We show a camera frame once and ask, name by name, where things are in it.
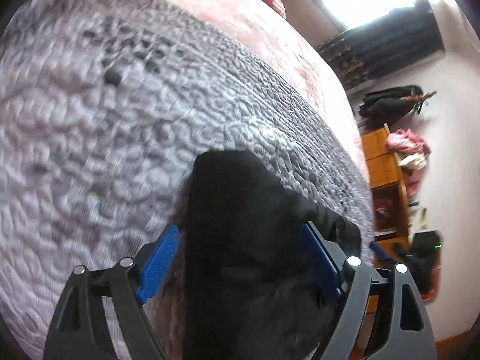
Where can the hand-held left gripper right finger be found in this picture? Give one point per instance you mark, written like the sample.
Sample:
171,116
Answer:
318,258

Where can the pink bed sheet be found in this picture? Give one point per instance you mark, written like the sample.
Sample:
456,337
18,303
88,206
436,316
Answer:
270,26

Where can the black bag on shelf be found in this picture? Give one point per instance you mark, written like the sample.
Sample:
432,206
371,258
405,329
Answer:
393,105

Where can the wooden shelf unit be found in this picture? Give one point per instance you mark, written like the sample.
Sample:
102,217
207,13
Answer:
378,172

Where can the grey quilted blanket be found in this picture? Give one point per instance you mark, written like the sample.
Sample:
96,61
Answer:
93,157

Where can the pink clothes pile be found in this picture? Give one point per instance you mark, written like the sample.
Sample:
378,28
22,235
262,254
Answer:
407,142

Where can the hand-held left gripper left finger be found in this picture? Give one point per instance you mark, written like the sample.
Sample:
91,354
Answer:
157,266

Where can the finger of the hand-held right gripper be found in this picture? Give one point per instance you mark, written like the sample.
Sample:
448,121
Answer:
378,250

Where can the black pants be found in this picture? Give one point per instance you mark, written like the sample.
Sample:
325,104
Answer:
243,213

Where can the dark patterned curtain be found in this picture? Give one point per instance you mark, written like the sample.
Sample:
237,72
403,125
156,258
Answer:
382,48

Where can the white cloth bundle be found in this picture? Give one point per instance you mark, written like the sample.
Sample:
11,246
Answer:
412,162

